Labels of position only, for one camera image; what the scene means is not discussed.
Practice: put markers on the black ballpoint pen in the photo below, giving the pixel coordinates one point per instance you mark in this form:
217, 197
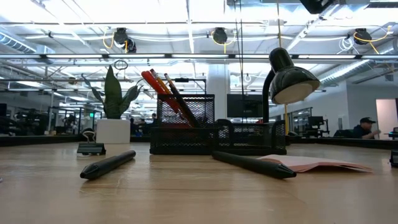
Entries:
255, 166
105, 166
183, 105

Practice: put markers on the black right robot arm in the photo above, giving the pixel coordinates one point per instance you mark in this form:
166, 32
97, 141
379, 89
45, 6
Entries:
315, 4

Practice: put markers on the black mesh desk organizer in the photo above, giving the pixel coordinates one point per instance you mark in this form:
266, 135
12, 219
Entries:
183, 140

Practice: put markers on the black background monitor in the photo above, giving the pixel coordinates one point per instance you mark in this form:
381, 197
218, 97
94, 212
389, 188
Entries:
244, 105

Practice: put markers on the person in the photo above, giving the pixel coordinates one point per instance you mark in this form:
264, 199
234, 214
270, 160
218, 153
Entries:
154, 119
363, 129

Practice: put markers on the white plant pot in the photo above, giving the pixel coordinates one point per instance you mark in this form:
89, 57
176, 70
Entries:
113, 132

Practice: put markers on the green snake plant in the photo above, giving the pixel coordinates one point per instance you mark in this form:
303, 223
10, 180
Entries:
112, 93

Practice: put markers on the black desk lamp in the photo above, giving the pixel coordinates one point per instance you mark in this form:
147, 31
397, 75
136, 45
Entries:
289, 77

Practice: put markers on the black binder clip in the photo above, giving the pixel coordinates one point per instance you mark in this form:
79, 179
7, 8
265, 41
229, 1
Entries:
90, 148
395, 158

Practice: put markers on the pink sticky note pad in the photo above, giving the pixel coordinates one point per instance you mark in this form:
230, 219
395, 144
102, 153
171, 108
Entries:
311, 163

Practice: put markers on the black metal table frame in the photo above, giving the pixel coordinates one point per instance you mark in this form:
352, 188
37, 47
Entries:
37, 140

